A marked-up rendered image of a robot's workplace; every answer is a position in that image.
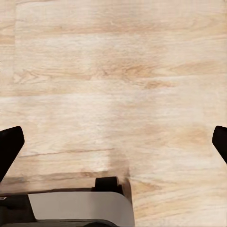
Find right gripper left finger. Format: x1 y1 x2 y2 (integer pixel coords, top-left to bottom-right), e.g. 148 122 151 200
0 126 25 183

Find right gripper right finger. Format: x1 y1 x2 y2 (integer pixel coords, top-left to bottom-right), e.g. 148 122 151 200
212 126 227 164

